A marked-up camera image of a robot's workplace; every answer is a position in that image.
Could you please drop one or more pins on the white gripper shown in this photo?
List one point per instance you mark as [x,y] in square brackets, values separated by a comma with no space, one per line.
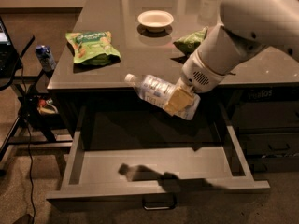
[199,75]

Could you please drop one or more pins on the clear blue plastic bottle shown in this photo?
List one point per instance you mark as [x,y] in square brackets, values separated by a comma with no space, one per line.
[157,91]

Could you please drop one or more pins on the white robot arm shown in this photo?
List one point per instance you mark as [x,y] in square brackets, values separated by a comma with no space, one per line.
[245,28]

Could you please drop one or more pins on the open grey top drawer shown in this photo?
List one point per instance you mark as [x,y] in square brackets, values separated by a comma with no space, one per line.
[121,155]

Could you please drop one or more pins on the dark drawer cabinet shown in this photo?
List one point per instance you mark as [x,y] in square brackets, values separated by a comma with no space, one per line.
[266,123]

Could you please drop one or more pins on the dark green chip bag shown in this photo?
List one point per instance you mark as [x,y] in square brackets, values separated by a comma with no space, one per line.
[189,43]

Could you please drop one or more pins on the white paper bowl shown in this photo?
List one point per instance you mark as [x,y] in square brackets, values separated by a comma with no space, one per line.
[155,20]

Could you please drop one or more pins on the light green snack bag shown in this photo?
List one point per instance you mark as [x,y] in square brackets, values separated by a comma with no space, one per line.
[92,48]

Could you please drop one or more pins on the small colourful items on shelf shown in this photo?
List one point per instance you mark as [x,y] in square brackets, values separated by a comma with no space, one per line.
[46,107]

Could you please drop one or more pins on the blue drink can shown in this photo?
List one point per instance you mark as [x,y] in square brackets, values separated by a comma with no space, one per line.
[45,57]

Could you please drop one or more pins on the black laptop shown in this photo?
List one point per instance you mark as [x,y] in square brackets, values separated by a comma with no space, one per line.
[9,56]

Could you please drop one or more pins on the metal drawer handle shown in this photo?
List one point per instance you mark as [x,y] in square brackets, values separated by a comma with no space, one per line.
[155,202]

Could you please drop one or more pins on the black side desk frame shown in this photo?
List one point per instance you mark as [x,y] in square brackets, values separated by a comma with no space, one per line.
[25,88]

